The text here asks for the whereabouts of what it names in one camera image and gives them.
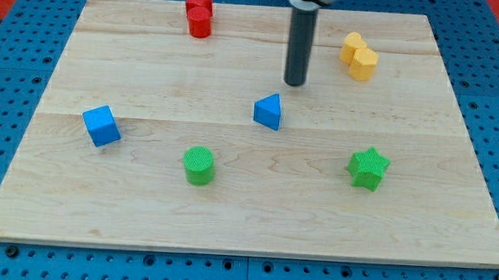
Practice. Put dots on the blue triangle block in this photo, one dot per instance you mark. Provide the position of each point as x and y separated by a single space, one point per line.
267 111

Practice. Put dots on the green cylinder block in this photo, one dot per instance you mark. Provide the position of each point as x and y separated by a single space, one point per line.
199 166

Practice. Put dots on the light wooden board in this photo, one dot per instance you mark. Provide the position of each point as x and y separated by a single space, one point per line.
275 193

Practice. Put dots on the green star block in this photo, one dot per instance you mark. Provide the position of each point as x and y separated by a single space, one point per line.
367 168

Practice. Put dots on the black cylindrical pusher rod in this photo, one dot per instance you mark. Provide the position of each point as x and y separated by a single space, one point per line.
300 43

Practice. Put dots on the red cylinder block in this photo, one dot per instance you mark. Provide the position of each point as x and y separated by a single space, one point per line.
199 21

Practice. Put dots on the yellow hexagon block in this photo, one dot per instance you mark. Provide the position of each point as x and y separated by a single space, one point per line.
363 64

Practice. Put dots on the yellow heart block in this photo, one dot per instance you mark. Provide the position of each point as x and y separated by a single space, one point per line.
351 43

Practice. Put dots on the red star block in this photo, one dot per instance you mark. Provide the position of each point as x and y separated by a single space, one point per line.
207 4

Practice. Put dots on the blue cube block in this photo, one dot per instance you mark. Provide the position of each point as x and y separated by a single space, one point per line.
101 125

